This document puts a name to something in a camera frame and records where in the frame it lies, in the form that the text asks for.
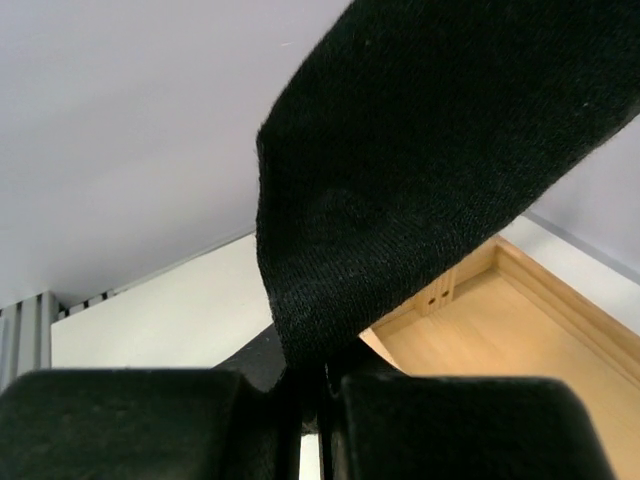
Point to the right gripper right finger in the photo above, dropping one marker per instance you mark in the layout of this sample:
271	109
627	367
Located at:
380	423

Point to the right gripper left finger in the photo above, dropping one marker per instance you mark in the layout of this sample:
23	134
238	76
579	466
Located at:
242	419

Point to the black sock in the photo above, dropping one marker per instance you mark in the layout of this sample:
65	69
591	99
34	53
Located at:
412	133

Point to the wooden clothes rack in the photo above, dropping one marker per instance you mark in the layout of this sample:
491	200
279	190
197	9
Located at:
501	313

